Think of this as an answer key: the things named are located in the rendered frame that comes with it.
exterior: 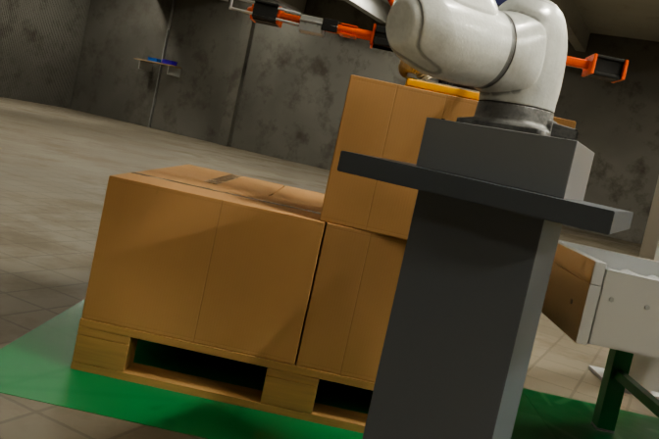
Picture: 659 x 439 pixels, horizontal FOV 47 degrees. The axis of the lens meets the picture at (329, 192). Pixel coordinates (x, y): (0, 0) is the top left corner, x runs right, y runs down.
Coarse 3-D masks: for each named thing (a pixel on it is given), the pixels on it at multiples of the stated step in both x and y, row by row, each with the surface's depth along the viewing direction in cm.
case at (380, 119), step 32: (352, 96) 202; (384, 96) 201; (416, 96) 200; (448, 96) 199; (352, 128) 202; (384, 128) 201; (416, 128) 201; (416, 160) 201; (352, 192) 203; (384, 192) 202; (416, 192) 202; (352, 224) 204; (384, 224) 203
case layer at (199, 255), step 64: (128, 192) 205; (192, 192) 206; (256, 192) 246; (128, 256) 206; (192, 256) 205; (256, 256) 205; (320, 256) 204; (384, 256) 204; (128, 320) 207; (192, 320) 206; (256, 320) 206; (320, 320) 205; (384, 320) 205
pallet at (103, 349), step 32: (96, 352) 208; (128, 352) 209; (224, 352) 207; (160, 384) 208; (192, 384) 210; (224, 384) 215; (288, 384) 207; (352, 384) 206; (320, 416) 207; (352, 416) 212
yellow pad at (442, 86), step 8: (408, 80) 203; (416, 80) 203; (424, 80) 204; (440, 80) 207; (424, 88) 203; (432, 88) 203; (440, 88) 203; (448, 88) 203; (456, 88) 203; (464, 88) 204; (464, 96) 203; (472, 96) 202
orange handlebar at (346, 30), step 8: (248, 8) 217; (280, 16) 216; (288, 16) 216; (296, 16) 216; (344, 24) 215; (336, 32) 219; (344, 32) 216; (352, 32) 215; (360, 32) 215; (368, 32) 215; (568, 56) 188; (568, 64) 188; (576, 64) 188; (584, 64) 188
